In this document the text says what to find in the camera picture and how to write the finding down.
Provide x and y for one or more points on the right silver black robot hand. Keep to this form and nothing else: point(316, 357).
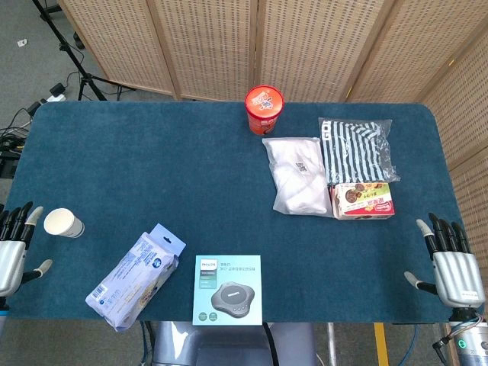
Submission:
point(457, 274)

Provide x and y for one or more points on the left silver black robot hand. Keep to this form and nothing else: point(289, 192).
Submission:
point(11, 259)

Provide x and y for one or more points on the small white paper cup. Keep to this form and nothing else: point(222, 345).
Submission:
point(63, 225)

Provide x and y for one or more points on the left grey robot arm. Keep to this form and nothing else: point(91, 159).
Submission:
point(2, 318)

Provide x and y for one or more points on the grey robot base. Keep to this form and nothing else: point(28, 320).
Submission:
point(228, 347)

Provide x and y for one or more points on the striped garment in plastic bag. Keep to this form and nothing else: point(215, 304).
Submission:
point(354, 152)

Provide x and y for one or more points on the white cloth package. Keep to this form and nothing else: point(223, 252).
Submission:
point(297, 179)

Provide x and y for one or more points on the yellow strip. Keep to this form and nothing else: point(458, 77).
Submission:
point(381, 343)

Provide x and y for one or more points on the red cookie box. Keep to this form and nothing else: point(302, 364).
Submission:
point(362, 202)

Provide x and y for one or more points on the lavender wet wipes pack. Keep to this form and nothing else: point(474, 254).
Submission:
point(133, 274)

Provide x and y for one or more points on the metal table leg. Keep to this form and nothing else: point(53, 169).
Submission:
point(331, 343)

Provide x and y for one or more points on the blue table mat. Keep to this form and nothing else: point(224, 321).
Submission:
point(152, 171)

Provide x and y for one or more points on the white power strip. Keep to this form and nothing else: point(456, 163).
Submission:
point(53, 97)

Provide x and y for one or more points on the black tripod stand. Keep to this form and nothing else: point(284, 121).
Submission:
point(70, 53)

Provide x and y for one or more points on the small white floor scrap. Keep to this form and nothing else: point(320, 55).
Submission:
point(21, 42)

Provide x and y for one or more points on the teal speaker product box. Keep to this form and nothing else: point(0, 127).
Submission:
point(227, 289)

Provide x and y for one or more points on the red round snack tub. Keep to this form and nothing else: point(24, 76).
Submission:
point(264, 104)

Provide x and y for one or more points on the wooden woven folding screen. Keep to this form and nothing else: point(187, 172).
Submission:
point(312, 45)

